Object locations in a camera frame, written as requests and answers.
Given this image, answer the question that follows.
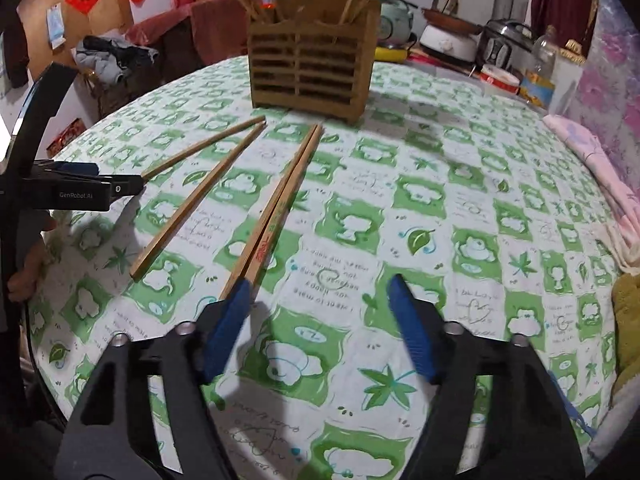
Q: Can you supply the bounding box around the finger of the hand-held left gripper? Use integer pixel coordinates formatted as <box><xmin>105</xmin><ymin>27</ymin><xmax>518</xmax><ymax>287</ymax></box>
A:
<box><xmin>32</xmin><ymin>159</ymin><xmax>100</xmax><ymax>178</ymax></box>
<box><xmin>97</xmin><ymin>174</ymin><xmax>146</xmax><ymax>197</ymax></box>

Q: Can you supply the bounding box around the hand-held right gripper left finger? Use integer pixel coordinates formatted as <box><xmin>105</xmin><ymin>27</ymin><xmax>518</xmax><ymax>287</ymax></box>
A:
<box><xmin>52</xmin><ymin>279</ymin><xmax>253</xmax><ymax>480</ymax></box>

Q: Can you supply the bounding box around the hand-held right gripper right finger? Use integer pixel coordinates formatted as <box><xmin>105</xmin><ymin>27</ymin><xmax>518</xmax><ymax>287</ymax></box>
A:
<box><xmin>386</xmin><ymin>274</ymin><xmax>587</xmax><ymax>480</ymax></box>

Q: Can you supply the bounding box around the pair of wooden chopsticks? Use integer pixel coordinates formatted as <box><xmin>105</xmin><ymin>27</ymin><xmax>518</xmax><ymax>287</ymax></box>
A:
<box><xmin>219</xmin><ymin>122</ymin><xmax>321</xmax><ymax>303</ymax></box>

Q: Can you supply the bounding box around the bundle of wooden chopsticks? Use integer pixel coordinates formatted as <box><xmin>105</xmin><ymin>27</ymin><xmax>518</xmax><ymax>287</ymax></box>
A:
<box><xmin>245</xmin><ymin>125</ymin><xmax>325</xmax><ymax>288</ymax></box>

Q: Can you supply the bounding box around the wooden chopstick holder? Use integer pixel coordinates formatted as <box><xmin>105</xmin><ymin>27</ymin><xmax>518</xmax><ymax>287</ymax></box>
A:
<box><xmin>247</xmin><ymin>0</ymin><xmax>383</xmax><ymax>125</ymax></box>

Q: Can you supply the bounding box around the person's left hand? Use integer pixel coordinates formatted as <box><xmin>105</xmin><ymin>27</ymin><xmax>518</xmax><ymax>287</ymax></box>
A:
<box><xmin>7</xmin><ymin>212</ymin><xmax>57</xmax><ymax>303</ymax></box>

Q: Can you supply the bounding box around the printed cardboard box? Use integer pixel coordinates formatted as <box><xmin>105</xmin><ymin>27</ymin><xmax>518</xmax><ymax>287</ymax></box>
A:
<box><xmin>46</xmin><ymin>117</ymin><xmax>86</xmax><ymax>158</ymax></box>

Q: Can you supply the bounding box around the dark wooden chair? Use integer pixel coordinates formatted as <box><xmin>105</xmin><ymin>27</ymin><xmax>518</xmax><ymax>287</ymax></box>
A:
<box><xmin>82</xmin><ymin>67</ymin><xmax>151</xmax><ymax>118</ymax></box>

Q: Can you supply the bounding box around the grey jacket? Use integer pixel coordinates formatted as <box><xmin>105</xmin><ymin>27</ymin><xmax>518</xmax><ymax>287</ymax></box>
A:
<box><xmin>75</xmin><ymin>35</ymin><xmax>158</xmax><ymax>86</ymax></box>

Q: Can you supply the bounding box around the dark hanging garment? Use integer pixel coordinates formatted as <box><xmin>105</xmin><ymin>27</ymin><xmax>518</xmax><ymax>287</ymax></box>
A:
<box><xmin>0</xmin><ymin>10</ymin><xmax>31</xmax><ymax>88</ymax></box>

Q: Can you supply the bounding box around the green checked tablecloth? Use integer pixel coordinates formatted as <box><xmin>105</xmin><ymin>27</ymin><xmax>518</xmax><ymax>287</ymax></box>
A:
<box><xmin>22</xmin><ymin>52</ymin><xmax>626</xmax><ymax>480</ymax></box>

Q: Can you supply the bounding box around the red covered side table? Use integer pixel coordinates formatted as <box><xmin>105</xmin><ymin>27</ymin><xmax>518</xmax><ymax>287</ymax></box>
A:
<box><xmin>125</xmin><ymin>0</ymin><xmax>251</xmax><ymax>73</ymax></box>

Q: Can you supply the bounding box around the yellow cloth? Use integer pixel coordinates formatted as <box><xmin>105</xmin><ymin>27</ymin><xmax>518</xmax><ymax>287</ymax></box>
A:
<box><xmin>612</xmin><ymin>272</ymin><xmax>640</xmax><ymax>396</ymax></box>

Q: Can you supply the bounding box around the pink cloth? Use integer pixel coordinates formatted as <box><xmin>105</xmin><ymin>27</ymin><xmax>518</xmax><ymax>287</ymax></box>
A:
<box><xmin>542</xmin><ymin>112</ymin><xmax>640</xmax><ymax>276</ymax></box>

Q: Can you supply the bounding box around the red white bowl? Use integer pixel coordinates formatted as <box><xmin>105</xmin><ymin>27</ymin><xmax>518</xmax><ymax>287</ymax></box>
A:
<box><xmin>479</xmin><ymin>64</ymin><xmax>522</xmax><ymax>96</ymax></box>

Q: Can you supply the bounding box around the white electric pot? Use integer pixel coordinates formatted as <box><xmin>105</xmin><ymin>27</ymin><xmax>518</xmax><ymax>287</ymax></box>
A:
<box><xmin>419</xmin><ymin>25</ymin><xmax>478</xmax><ymax>66</ymax></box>

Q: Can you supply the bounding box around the black silver pressure cooker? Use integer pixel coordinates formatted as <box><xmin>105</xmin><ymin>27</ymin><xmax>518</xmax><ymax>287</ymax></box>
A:
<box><xmin>475</xmin><ymin>19</ymin><xmax>536</xmax><ymax>71</ymax></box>

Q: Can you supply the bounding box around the clear plastic bottle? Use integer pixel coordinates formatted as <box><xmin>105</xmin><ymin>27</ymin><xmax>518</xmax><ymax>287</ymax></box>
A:
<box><xmin>520</xmin><ymin>25</ymin><xmax>558</xmax><ymax>108</ymax></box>

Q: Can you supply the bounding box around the white teal rice cooker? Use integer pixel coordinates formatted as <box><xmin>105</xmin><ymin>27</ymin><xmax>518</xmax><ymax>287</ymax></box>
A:
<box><xmin>375</xmin><ymin>0</ymin><xmax>416</xmax><ymax>46</ymax></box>

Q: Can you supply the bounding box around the brown frying pan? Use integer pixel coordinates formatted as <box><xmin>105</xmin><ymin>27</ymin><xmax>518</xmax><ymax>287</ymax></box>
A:
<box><xmin>422</xmin><ymin>7</ymin><xmax>486</xmax><ymax>36</ymax></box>

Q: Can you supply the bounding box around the pink floral plastic sheet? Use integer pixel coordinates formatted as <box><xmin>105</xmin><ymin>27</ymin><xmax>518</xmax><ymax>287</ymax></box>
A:
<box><xmin>575</xmin><ymin>0</ymin><xmax>640</xmax><ymax>161</ymax></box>

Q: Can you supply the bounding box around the dark red curtain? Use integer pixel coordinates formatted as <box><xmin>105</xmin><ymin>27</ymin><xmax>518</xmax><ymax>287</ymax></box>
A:
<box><xmin>530</xmin><ymin>0</ymin><xmax>596</xmax><ymax>58</ymax></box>

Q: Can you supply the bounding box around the blue white wall calendar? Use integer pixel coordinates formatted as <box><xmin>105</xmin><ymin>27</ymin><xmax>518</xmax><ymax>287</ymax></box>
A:
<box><xmin>46</xmin><ymin>4</ymin><xmax>68</xmax><ymax>51</ymax></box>

